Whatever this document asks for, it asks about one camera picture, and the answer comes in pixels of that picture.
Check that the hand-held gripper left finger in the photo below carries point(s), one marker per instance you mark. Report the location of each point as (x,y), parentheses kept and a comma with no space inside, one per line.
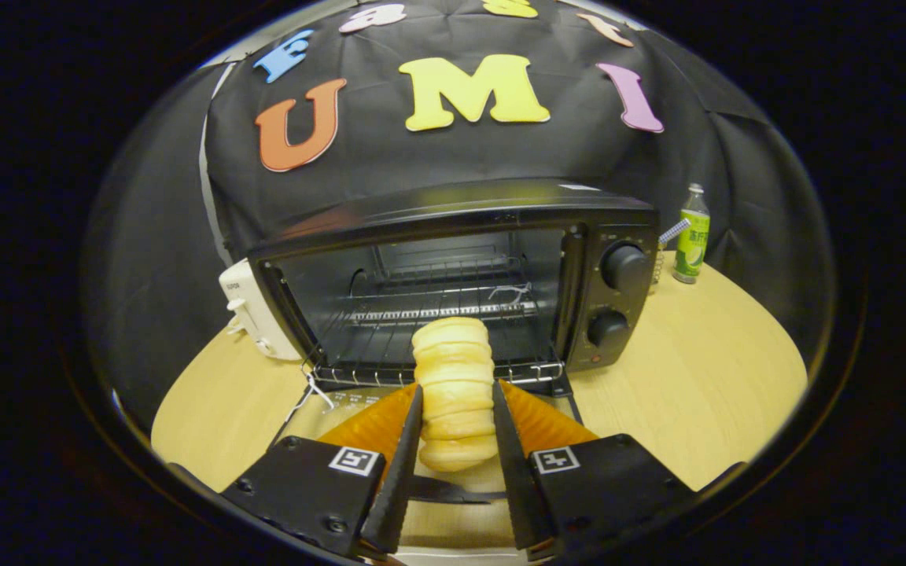
(402,472)

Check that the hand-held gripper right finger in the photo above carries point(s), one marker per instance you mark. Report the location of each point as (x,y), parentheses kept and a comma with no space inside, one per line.
(512,472)

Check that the ridged yellow bread roll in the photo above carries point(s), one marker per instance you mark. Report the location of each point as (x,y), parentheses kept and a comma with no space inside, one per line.
(453,377)

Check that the black toaster oven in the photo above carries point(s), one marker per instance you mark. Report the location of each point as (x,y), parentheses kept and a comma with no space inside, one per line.
(453,204)

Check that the white pop-up toaster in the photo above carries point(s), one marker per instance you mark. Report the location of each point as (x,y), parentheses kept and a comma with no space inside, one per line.
(252,314)

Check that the green drink bottle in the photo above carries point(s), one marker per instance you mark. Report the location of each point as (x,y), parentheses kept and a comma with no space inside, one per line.
(691,244)

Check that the striped straw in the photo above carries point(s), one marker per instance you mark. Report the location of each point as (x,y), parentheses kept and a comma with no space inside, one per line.
(675,230)

